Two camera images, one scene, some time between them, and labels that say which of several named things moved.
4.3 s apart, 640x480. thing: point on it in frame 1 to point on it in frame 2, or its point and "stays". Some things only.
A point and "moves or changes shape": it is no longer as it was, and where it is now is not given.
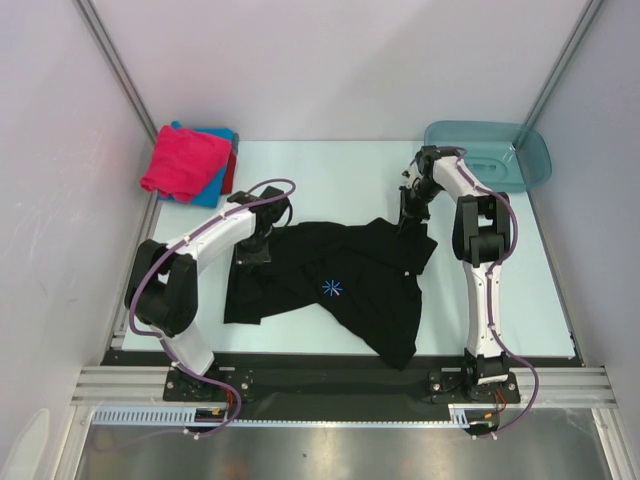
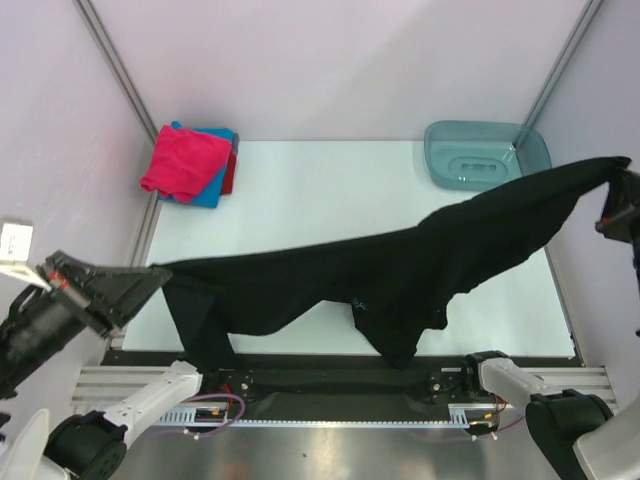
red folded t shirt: x=229 y=175 stays
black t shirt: x=366 y=271 moves or changes shape
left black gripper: x=245 y=257 to x=100 y=294
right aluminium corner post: x=565 y=61 stays
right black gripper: x=408 y=210 to x=621 y=204
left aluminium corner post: x=92 y=18 stays
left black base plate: x=182 y=387 stays
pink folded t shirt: x=184 y=162 stays
